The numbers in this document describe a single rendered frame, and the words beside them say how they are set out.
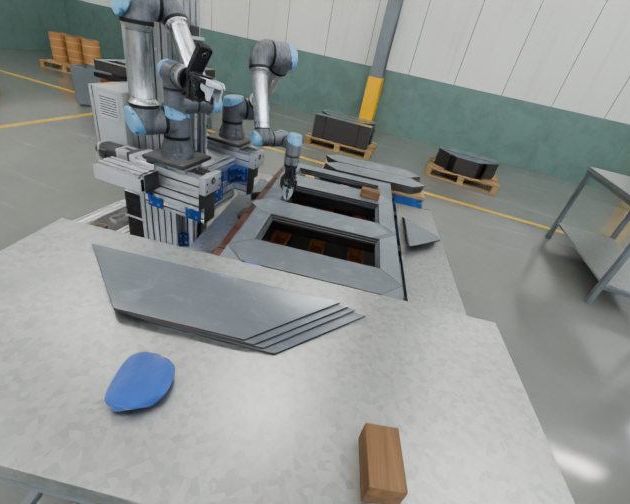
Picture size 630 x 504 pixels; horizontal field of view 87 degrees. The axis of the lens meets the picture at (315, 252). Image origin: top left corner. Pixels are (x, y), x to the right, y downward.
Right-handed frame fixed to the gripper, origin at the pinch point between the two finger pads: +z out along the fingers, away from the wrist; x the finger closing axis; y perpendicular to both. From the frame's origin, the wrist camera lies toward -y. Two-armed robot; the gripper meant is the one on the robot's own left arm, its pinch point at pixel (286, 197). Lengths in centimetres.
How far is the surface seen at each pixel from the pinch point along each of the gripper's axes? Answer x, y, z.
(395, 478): 46, 144, -24
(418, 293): 73, 46, 11
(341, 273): 36, 59, 1
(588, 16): 396, -641, -197
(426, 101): 171, -681, -1
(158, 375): 4, 136, -22
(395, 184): 66, -70, 2
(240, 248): -7, 58, 1
